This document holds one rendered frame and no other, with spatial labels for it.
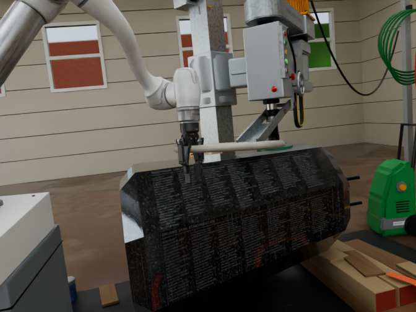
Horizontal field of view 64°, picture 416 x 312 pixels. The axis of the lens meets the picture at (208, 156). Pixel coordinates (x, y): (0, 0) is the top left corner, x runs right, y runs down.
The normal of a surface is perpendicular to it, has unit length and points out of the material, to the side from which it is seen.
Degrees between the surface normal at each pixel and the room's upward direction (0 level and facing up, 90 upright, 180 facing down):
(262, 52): 90
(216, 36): 90
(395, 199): 90
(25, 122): 90
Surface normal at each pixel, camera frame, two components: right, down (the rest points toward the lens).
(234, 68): -0.16, 0.14
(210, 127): -0.69, 0.15
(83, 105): 0.16, 0.11
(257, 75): -0.47, 0.15
